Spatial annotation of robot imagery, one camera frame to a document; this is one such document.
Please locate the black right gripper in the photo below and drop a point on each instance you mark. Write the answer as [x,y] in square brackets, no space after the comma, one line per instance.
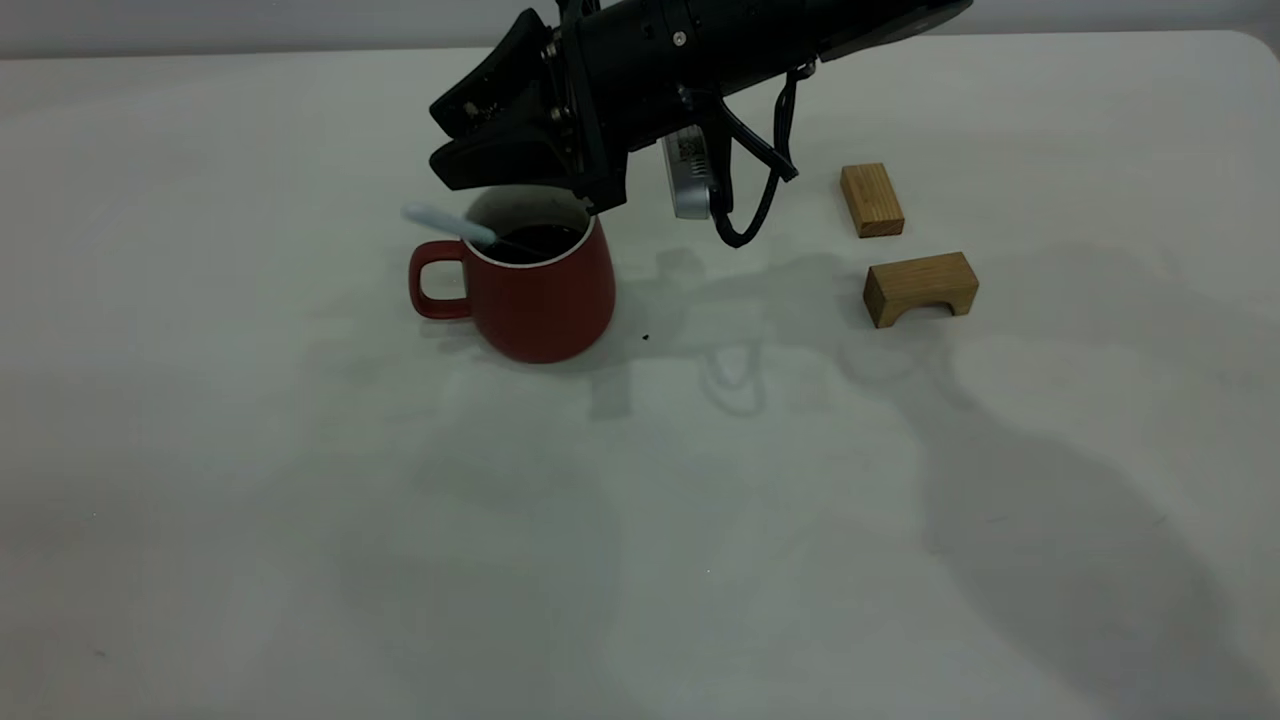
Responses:
[640,70]

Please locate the red ceramic mug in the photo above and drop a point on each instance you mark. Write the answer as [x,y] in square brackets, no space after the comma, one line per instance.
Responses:
[540,310]

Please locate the flat rectangular wooden block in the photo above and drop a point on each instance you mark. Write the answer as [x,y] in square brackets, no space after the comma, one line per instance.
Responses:
[872,200]

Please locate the arched wooden block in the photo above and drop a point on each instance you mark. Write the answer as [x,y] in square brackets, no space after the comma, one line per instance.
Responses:
[920,280]

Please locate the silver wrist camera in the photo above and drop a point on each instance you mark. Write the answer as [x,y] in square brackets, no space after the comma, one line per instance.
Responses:
[688,180]

